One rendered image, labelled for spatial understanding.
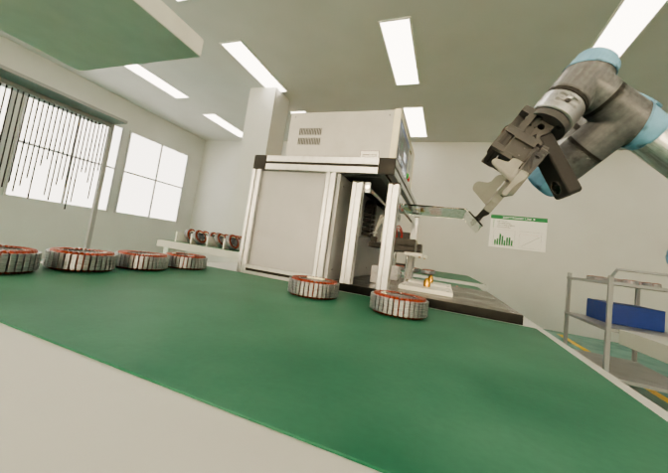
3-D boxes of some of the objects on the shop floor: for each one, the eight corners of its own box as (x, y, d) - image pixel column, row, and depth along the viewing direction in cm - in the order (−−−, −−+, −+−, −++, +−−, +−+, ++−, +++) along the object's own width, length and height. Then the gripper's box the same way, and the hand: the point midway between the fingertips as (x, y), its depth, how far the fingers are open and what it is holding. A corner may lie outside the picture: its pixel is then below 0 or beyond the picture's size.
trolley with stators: (632, 380, 297) (638, 275, 306) (719, 432, 203) (724, 280, 212) (559, 363, 318) (566, 266, 327) (606, 404, 224) (614, 267, 233)
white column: (259, 291, 503) (289, 99, 531) (243, 293, 461) (276, 85, 489) (235, 286, 521) (264, 101, 549) (216, 287, 479) (250, 87, 507)
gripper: (505, 134, 67) (448, 203, 66) (549, 73, 48) (470, 167, 47) (541, 155, 65) (483, 227, 64) (602, 99, 46) (521, 200, 45)
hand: (491, 212), depth 55 cm, fingers open, 14 cm apart
